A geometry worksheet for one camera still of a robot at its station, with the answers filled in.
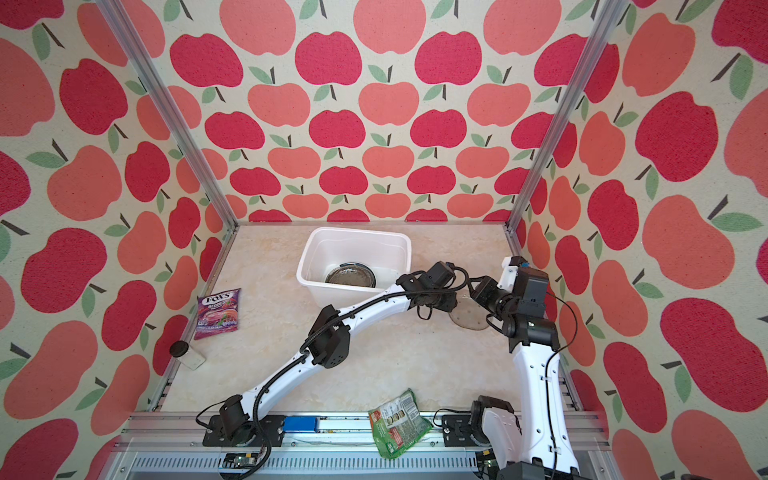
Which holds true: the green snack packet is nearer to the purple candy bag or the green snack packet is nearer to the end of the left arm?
the end of the left arm

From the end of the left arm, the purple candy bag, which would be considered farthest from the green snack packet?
the purple candy bag

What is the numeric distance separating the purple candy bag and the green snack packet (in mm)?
523

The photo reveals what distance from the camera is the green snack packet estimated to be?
73 cm

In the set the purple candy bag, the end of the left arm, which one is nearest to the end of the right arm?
the end of the left arm

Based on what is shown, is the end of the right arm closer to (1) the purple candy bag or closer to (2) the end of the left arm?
(2) the end of the left arm

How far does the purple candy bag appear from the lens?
0.92m

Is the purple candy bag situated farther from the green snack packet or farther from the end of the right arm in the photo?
the end of the right arm
